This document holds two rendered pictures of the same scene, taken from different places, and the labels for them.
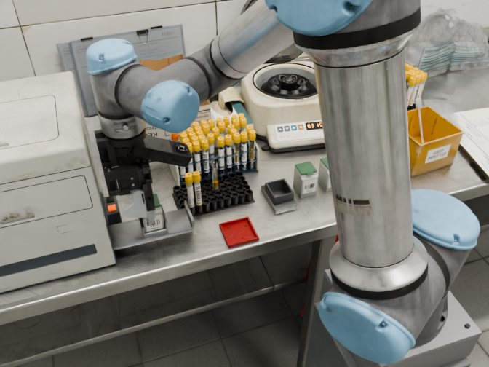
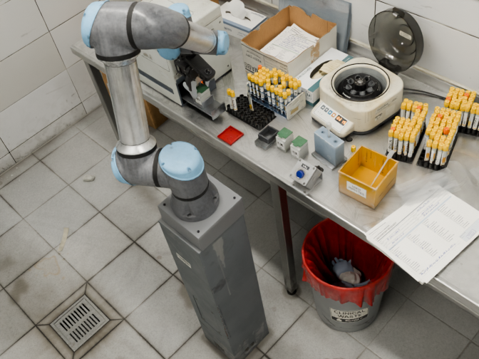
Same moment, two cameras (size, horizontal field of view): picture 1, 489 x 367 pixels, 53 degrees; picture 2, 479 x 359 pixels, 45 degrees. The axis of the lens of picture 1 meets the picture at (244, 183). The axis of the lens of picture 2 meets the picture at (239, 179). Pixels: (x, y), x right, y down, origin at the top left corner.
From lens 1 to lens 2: 158 cm
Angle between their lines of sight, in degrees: 50
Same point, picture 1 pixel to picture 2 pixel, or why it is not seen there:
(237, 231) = (231, 134)
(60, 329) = not seen: hidden behind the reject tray
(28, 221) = (151, 60)
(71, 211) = (163, 68)
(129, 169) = (182, 65)
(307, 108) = (340, 105)
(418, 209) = (173, 147)
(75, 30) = not seen: outside the picture
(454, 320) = (199, 226)
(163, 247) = (202, 115)
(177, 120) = (162, 53)
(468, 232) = (168, 167)
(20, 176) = not seen: hidden behind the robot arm
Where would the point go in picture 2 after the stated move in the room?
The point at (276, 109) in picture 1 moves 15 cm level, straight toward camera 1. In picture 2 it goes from (323, 92) to (284, 107)
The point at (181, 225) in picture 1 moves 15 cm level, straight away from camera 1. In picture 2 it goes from (211, 110) to (244, 91)
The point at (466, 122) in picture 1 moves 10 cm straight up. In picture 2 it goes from (439, 203) to (443, 181)
